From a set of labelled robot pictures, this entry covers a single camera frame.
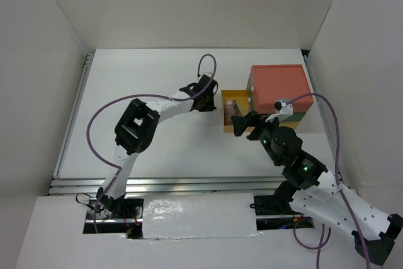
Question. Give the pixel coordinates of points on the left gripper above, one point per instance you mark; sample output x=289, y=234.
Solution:
x=211, y=106

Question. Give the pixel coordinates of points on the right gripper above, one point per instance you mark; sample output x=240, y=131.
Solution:
x=241, y=122

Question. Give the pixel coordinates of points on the brown eyeshadow palette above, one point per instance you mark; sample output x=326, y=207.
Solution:
x=237, y=109

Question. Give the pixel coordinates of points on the pink eyeshadow palette clear case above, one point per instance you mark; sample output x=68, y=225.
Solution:
x=228, y=107

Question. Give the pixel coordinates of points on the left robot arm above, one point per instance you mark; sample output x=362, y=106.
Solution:
x=135, y=131

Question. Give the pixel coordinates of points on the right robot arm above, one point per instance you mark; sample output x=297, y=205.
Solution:
x=310, y=188

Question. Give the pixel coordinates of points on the coral drawer cabinet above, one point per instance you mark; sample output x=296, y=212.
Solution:
x=268, y=84

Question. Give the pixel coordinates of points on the white cover plate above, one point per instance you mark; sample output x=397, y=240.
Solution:
x=216, y=215

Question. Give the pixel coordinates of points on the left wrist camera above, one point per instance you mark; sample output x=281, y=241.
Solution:
x=207, y=74

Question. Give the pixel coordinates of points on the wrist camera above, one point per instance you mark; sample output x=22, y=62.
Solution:
x=283, y=110
x=207, y=74

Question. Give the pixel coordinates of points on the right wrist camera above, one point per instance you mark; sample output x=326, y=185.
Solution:
x=283, y=110

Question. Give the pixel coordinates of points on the aluminium right rail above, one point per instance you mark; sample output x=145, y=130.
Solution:
x=327, y=120

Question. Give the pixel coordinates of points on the aluminium rail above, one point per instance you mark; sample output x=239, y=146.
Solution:
x=138, y=187
x=72, y=118
x=327, y=120

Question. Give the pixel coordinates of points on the aluminium front rail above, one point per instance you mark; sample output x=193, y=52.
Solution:
x=138, y=187

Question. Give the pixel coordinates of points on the aluminium left rail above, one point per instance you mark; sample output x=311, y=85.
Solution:
x=72, y=118

